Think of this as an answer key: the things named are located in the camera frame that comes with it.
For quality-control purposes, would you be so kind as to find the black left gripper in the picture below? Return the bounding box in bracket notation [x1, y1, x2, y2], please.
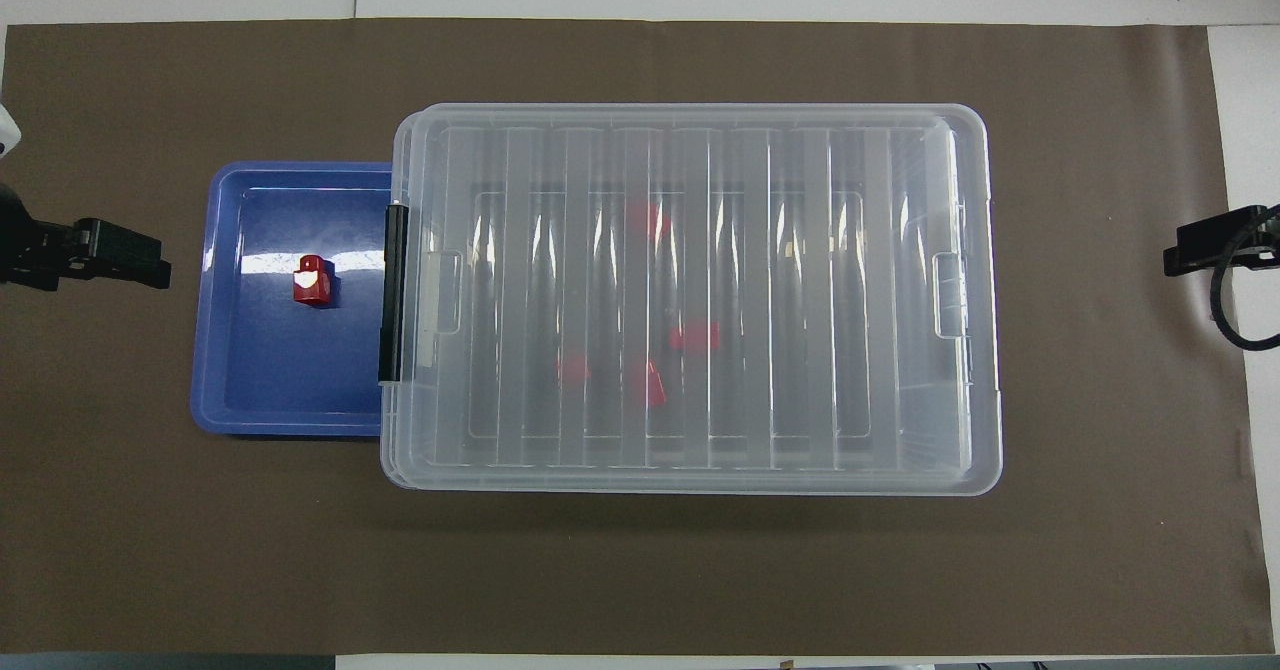
[0, 184, 173, 292]

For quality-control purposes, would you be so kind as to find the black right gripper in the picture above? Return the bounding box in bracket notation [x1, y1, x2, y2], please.
[1162, 203, 1280, 278]

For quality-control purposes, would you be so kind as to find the clear ribbed box lid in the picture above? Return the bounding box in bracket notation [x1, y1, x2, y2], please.
[379, 102, 1004, 497]

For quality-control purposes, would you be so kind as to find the blue plastic tray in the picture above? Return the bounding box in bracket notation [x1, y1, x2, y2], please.
[190, 160, 397, 439]

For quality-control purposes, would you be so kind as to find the clear plastic storage box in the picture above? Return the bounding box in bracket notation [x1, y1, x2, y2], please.
[380, 108, 996, 493]

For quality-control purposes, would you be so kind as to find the brown paper table mat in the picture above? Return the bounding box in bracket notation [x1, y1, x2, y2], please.
[0, 18, 1276, 656]

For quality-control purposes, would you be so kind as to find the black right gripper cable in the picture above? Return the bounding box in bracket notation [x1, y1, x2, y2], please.
[1209, 212, 1280, 353]

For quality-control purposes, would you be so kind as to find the black box latch handle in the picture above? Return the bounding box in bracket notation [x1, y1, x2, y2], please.
[377, 203, 410, 384]

